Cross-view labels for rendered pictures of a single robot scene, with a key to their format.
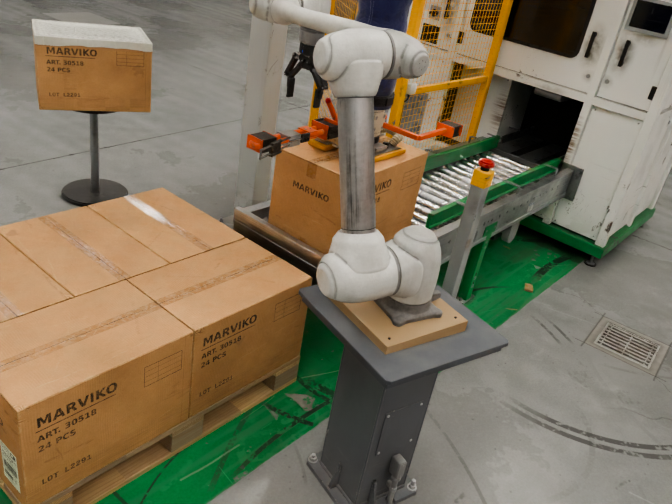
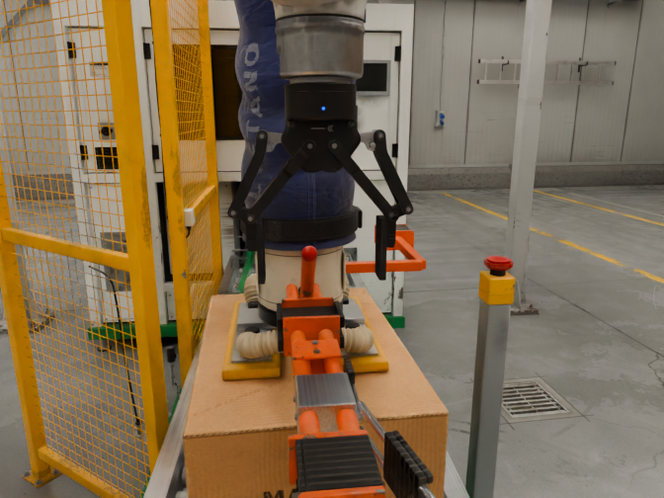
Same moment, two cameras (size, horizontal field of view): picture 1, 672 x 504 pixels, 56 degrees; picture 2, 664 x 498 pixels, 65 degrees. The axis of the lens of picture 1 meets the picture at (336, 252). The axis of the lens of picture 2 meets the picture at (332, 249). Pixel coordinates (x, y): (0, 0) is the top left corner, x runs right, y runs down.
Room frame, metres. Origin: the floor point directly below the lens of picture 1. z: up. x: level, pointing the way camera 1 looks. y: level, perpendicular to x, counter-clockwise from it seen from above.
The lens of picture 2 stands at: (1.89, 0.58, 1.39)
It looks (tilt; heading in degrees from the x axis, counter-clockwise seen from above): 15 degrees down; 319
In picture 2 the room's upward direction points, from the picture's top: straight up
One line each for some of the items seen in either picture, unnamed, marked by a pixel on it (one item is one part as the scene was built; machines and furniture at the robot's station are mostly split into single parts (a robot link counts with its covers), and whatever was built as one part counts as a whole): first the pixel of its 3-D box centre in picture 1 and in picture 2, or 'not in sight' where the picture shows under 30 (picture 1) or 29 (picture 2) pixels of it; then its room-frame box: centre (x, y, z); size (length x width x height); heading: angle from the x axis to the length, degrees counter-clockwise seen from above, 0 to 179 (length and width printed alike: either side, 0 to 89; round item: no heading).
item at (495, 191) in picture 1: (509, 190); not in sight; (3.47, -0.91, 0.60); 1.60 x 0.10 x 0.09; 144
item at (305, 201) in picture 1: (348, 191); (302, 425); (2.67, -0.01, 0.75); 0.60 x 0.40 x 0.40; 148
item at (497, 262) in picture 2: (486, 165); (498, 266); (2.56, -0.55, 1.02); 0.07 x 0.07 x 0.04
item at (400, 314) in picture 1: (411, 297); not in sight; (1.74, -0.26, 0.81); 0.22 x 0.18 x 0.06; 123
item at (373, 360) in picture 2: (375, 150); (347, 322); (2.62, -0.09, 0.98); 0.34 x 0.10 x 0.05; 146
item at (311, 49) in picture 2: (311, 35); (320, 54); (2.33, 0.22, 1.45); 0.09 x 0.09 x 0.06
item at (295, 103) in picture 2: (308, 56); (320, 127); (2.33, 0.22, 1.38); 0.08 x 0.07 x 0.09; 55
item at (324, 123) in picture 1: (325, 128); (309, 325); (2.47, 0.13, 1.08); 0.10 x 0.08 x 0.06; 56
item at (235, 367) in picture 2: (341, 136); (253, 326); (2.73, 0.07, 0.98); 0.34 x 0.10 x 0.05; 146
